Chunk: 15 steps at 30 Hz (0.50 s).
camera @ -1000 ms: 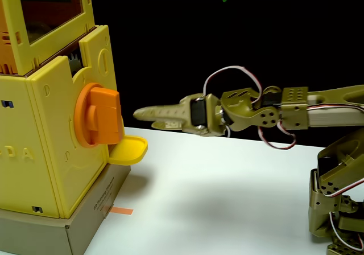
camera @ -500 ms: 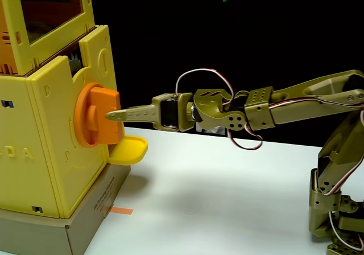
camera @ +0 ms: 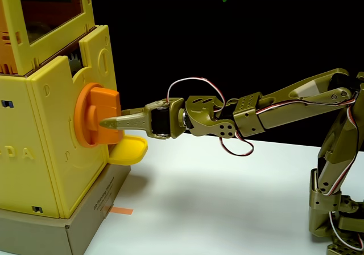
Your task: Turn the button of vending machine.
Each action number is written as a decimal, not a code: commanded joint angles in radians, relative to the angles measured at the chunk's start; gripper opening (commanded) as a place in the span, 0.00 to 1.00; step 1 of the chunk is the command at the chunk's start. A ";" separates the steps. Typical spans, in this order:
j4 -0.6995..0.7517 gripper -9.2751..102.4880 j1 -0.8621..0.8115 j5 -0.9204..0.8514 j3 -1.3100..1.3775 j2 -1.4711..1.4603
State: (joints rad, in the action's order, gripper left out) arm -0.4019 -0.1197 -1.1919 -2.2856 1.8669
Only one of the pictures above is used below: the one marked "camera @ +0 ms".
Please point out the orange vending machine knob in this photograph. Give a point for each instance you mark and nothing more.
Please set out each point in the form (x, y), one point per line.
(102, 104)

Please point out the yellow toy vending machine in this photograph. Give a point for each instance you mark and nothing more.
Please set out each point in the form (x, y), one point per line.
(45, 129)

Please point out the yellow dispensing tray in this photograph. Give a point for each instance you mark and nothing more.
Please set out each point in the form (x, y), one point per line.
(129, 151)

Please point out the grey plastic gear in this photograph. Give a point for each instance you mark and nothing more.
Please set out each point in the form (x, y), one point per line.
(74, 63)

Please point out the orange tape strip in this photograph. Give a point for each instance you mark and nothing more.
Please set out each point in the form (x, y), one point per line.
(123, 210)

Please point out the brown cardboard box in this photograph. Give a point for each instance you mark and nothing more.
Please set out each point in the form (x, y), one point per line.
(85, 221)

